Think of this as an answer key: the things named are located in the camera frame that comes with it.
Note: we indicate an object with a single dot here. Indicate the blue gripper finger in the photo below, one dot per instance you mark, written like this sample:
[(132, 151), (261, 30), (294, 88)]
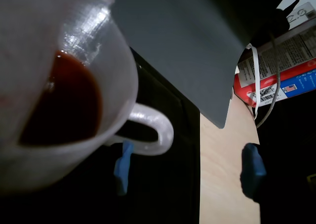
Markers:
[(253, 169), (123, 164)]

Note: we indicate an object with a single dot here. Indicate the black rubber work mat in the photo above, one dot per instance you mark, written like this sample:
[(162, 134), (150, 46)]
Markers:
[(172, 110)]

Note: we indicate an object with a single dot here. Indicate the white cup with dark liquid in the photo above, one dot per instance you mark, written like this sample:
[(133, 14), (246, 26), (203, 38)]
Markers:
[(111, 73)]

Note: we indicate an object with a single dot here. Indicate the grey silicone mat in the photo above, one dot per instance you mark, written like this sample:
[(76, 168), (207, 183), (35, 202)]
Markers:
[(185, 48)]

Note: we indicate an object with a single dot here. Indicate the red and white carton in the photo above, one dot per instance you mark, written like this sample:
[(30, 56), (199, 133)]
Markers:
[(296, 70)]

